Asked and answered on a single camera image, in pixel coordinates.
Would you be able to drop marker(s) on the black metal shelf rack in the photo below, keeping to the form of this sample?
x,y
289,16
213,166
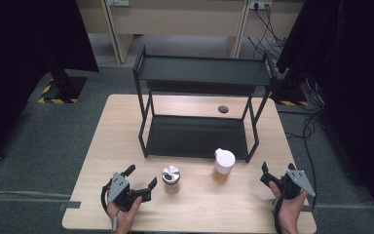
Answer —
x,y
201,70

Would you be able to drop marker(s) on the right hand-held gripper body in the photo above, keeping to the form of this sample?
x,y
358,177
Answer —
x,y
300,182

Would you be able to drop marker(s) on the black stand base striped tape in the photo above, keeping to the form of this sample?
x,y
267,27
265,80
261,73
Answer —
x,y
289,92
68,87

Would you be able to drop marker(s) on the black curtain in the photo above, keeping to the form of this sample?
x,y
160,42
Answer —
x,y
19,65
357,81

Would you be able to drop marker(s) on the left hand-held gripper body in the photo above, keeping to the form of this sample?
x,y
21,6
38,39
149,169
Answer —
x,y
118,187

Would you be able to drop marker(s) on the white power outlet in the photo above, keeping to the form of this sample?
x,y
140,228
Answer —
x,y
119,2
260,4

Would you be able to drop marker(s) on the white-lidded amber cup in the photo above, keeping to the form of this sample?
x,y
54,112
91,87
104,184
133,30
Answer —
x,y
224,161

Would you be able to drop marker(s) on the glass jar with silver lid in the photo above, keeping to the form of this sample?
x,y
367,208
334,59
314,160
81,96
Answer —
x,y
171,175

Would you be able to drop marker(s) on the person's left hand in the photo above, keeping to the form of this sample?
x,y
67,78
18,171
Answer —
x,y
125,221

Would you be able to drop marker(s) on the beige desk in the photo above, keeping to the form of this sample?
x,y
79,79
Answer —
x,y
175,19

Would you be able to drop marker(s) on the person's right hand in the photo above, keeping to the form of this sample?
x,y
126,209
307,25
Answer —
x,y
289,214

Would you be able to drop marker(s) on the black table grommet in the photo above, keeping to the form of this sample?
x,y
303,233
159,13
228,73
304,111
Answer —
x,y
223,109

